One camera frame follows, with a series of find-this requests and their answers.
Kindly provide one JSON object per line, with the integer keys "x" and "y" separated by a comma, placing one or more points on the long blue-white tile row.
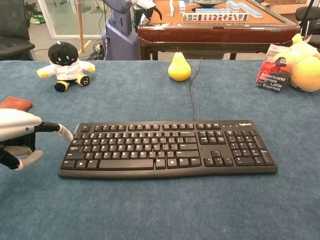
{"x": 250, "y": 10}

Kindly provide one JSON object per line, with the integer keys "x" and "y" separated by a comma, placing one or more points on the black keyboard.
{"x": 150, "y": 170}

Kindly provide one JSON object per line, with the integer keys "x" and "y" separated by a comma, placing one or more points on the row of face-up mahjong tiles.
{"x": 215, "y": 17}

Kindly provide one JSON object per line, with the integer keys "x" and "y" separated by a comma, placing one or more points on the folded red-brown cloth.
{"x": 17, "y": 102}

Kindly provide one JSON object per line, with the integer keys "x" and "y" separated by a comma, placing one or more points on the blue felt table mat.
{"x": 160, "y": 207}

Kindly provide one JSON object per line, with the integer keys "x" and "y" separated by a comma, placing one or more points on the stacked blue-white tiles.
{"x": 182, "y": 7}

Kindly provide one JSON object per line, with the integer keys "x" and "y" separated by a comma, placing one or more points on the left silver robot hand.
{"x": 17, "y": 125}

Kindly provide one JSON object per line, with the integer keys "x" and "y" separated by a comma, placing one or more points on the coffee capsule box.
{"x": 271, "y": 77}

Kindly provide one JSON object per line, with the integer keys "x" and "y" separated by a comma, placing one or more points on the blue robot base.
{"x": 121, "y": 35}

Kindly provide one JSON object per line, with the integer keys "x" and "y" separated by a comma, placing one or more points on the background robot hand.
{"x": 147, "y": 6}

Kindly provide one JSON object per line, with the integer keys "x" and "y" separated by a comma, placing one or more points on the short blue-white tile row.
{"x": 212, "y": 10}

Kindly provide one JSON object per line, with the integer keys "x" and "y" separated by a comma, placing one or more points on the brown mahjong table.
{"x": 215, "y": 32}

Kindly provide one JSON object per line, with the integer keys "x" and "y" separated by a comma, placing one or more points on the black office chair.
{"x": 12, "y": 30}

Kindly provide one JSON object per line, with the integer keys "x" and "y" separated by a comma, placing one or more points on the black-headed plush doll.
{"x": 66, "y": 70}

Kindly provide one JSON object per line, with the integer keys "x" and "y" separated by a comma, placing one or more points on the yellow toy pear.
{"x": 178, "y": 68}

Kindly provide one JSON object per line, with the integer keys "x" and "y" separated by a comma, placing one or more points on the yellow plush toy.
{"x": 306, "y": 72}

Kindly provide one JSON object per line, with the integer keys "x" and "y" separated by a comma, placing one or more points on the wooden pole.
{"x": 80, "y": 25}

